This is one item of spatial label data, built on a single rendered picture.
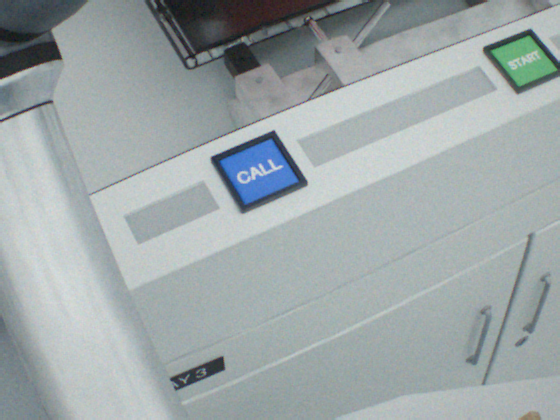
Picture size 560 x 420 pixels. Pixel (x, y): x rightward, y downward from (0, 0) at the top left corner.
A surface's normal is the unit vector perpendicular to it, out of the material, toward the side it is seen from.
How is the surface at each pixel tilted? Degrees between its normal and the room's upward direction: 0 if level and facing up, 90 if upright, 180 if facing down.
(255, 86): 0
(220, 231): 0
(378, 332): 90
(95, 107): 0
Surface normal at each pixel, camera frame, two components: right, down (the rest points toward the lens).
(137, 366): 0.72, -0.24
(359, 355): 0.46, 0.73
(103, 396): 0.17, 0.02
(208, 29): -0.01, -0.55
